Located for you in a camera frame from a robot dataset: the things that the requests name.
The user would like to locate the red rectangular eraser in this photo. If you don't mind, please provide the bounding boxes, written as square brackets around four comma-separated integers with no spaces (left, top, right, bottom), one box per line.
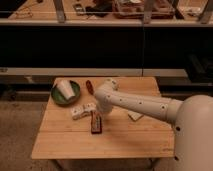
[91,111,102,134]

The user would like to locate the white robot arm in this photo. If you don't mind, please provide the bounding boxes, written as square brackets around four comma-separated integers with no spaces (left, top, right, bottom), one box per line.
[94,79,213,171]

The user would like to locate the white paper cup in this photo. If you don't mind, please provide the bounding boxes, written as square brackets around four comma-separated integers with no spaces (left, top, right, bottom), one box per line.
[57,80,75,100]

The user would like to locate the green plate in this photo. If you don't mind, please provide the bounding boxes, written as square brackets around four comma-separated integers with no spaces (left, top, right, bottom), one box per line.
[51,80,81,106]

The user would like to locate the wooden table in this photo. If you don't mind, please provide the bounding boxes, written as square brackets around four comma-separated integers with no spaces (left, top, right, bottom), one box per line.
[31,76,176,160]

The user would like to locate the tray of items on shelf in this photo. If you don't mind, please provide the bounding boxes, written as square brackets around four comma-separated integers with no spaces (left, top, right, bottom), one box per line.
[112,0,175,19]

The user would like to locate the black device on shelf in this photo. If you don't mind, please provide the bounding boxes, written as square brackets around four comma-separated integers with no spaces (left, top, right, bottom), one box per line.
[73,3,86,16]

